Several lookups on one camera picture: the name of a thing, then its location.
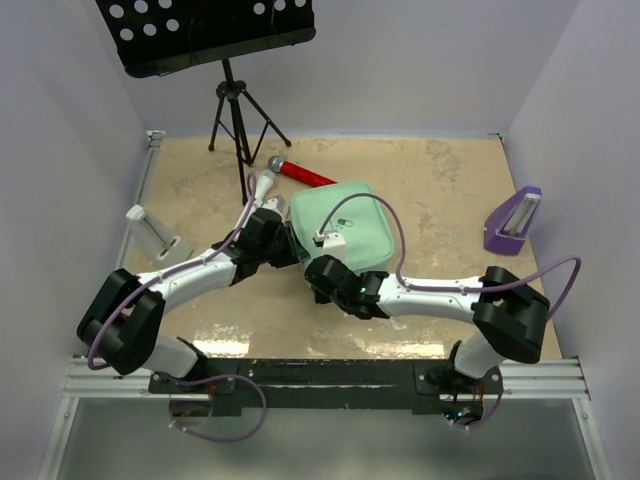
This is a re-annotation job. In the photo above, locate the aluminium frame rail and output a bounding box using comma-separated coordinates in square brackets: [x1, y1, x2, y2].
[36, 130, 166, 479]

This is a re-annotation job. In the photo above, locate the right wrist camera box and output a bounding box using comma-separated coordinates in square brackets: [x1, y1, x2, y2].
[313, 230, 347, 262]

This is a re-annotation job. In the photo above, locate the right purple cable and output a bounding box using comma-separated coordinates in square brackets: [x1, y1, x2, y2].
[317, 193, 584, 431]

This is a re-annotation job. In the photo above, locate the white plastic stand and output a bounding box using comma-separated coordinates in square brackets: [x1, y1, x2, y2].
[126, 204, 193, 268]

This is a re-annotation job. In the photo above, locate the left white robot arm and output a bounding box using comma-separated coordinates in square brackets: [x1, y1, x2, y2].
[77, 208, 298, 392]

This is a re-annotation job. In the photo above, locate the red toy microphone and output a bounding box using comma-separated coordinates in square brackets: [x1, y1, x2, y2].
[268, 155, 336, 188]

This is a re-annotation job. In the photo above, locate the black music stand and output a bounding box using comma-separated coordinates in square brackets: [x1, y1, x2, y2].
[94, 0, 317, 208]

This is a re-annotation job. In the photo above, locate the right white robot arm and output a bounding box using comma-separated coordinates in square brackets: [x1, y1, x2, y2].
[304, 255, 550, 393]

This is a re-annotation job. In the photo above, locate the purple plastic stand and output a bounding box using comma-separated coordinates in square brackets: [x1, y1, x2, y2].
[483, 186, 542, 256]

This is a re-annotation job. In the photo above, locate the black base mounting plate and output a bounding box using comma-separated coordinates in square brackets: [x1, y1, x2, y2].
[149, 358, 500, 416]

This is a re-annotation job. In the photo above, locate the white toy microphone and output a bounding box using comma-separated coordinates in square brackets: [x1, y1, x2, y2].
[253, 170, 275, 203]

